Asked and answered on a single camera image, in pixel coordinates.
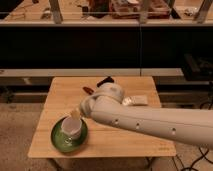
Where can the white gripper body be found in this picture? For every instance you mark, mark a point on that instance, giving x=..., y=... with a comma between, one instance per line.
x=86, y=107

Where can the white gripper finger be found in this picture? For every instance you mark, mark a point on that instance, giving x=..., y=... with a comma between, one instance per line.
x=75, y=114

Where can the white ceramic cup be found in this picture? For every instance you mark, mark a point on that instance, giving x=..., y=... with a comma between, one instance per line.
x=71, y=127

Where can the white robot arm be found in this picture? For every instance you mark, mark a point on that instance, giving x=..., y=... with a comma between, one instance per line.
x=189, y=126

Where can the green ceramic bowl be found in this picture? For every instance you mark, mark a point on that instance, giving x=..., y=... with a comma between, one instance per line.
x=65, y=143

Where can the small dark red object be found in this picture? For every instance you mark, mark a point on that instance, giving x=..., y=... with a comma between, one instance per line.
x=88, y=90

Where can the wooden table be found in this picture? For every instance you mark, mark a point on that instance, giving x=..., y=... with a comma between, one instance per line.
x=102, y=141

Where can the black smartphone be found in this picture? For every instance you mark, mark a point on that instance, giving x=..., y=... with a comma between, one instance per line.
x=106, y=80

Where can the long wooden shelf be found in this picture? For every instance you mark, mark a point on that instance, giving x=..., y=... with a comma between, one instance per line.
x=142, y=13

